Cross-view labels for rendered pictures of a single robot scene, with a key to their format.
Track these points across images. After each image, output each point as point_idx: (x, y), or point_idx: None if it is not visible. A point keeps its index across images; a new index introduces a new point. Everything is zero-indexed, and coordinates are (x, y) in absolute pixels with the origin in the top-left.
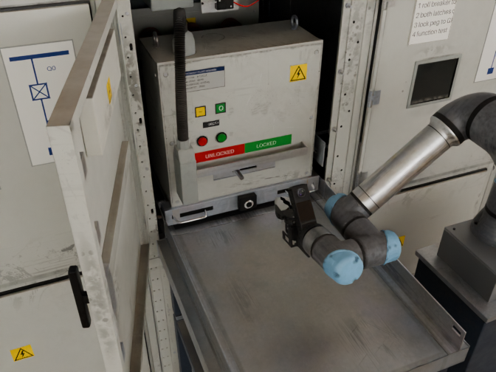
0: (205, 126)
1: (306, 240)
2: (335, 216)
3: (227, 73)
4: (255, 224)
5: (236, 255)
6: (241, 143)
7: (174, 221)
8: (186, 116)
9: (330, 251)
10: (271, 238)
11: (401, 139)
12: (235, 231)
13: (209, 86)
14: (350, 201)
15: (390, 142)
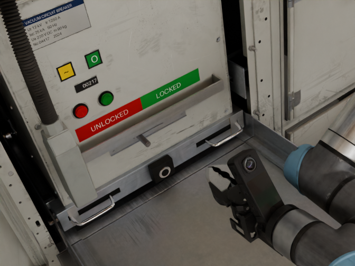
0: (79, 90)
1: (279, 240)
2: (307, 184)
3: (90, 7)
4: (179, 196)
5: (168, 250)
6: (136, 98)
7: (73, 222)
8: (44, 88)
9: (330, 258)
10: (206, 210)
11: (333, 39)
12: (157, 212)
13: (69, 32)
14: (325, 157)
15: (321, 45)
